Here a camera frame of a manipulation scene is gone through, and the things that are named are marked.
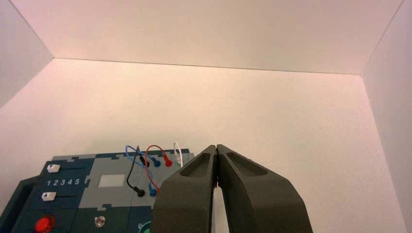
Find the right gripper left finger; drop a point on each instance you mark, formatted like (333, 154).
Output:
(186, 199)

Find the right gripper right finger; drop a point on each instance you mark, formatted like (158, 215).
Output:
(257, 202)

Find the white rectangular display panel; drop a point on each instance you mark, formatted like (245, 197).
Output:
(111, 180)

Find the dark teal task board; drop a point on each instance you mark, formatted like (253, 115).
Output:
(106, 201)

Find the white slider knob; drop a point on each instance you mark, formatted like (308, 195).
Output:
(53, 168)
(49, 196)

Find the red push button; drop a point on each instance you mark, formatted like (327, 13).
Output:
(44, 224)

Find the metal toggle switch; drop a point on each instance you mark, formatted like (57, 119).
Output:
(99, 221)

